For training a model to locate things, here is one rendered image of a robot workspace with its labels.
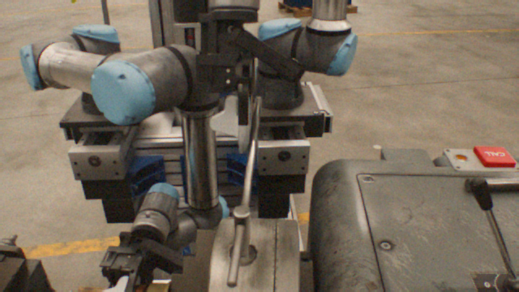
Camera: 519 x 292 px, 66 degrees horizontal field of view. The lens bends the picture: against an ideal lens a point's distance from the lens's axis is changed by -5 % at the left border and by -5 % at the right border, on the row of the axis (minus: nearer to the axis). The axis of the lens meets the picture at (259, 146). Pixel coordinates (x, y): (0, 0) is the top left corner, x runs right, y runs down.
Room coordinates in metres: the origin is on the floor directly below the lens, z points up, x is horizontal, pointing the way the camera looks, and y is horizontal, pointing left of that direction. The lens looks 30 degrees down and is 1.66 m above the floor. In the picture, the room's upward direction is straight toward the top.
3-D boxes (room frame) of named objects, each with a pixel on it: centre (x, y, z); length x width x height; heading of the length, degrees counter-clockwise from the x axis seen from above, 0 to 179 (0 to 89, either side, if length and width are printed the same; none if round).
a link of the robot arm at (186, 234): (0.74, 0.21, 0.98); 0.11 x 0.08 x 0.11; 138
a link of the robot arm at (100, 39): (1.10, 0.45, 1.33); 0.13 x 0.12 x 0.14; 138
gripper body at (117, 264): (0.57, 0.24, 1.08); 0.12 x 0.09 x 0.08; 177
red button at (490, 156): (0.65, -0.44, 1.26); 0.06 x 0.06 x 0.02; 87
